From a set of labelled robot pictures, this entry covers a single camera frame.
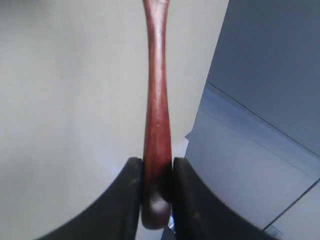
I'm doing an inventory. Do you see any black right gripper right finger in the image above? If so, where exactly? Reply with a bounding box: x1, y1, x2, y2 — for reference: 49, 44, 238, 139
172, 158, 272, 240

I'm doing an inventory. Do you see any red-brown wooden spoon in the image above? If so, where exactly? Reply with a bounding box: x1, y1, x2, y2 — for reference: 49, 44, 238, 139
141, 0, 172, 230

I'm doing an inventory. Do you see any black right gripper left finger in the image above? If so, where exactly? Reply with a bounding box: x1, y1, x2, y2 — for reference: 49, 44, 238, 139
40, 157, 143, 240

